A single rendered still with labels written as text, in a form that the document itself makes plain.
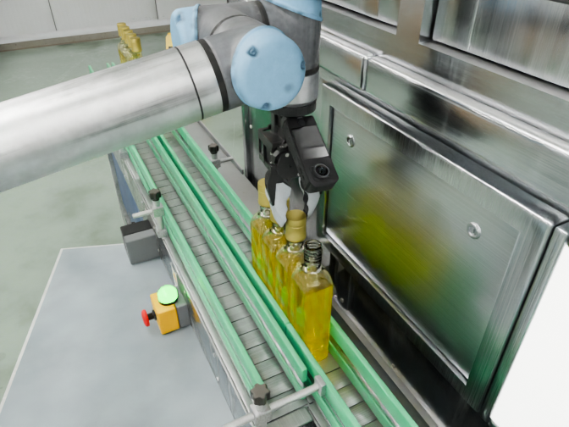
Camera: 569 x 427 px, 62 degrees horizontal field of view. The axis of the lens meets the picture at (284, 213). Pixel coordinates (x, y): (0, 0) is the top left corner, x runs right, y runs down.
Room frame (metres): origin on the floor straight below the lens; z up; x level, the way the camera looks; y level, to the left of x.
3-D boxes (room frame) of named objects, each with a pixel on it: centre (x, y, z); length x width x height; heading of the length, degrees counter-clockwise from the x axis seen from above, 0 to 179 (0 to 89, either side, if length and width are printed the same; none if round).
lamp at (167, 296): (0.78, 0.27, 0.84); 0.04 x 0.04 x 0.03
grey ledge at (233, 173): (1.23, 0.16, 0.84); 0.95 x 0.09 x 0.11; 27
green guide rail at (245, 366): (1.23, 0.43, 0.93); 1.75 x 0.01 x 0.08; 27
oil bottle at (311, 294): (0.58, -0.05, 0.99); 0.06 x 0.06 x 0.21; 28
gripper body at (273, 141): (0.66, -0.01, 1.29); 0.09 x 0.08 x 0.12; 24
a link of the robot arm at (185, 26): (0.60, 0.08, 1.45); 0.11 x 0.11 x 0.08; 24
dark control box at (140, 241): (1.03, 0.40, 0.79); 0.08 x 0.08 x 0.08; 27
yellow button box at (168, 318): (0.78, 0.27, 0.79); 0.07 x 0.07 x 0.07; 27
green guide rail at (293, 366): (1.26, 0.36, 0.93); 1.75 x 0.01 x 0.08; 27
